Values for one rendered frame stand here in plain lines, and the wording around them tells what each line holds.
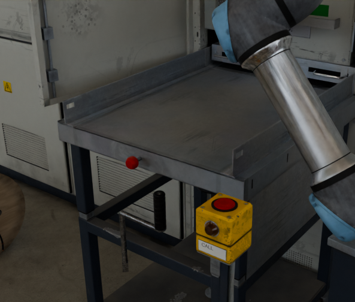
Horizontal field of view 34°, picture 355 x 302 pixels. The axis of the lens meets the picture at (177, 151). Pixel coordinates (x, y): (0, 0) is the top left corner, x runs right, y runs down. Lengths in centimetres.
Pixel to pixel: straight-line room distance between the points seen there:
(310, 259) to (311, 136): 110
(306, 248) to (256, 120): 70
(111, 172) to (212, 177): 133
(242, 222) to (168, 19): 113
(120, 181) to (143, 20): 87
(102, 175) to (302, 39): 120
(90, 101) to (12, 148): 153
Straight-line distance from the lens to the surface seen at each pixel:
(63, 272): 248
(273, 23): 115
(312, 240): 214
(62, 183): 293
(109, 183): 267
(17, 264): 258
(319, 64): 192
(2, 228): 261
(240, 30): 115
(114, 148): 152
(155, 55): 205
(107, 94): 173
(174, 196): 241
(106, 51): 192
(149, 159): 144
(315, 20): 186
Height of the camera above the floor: 145
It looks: 25 degrees down
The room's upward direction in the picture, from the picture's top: 1 degrees counter-clockwise
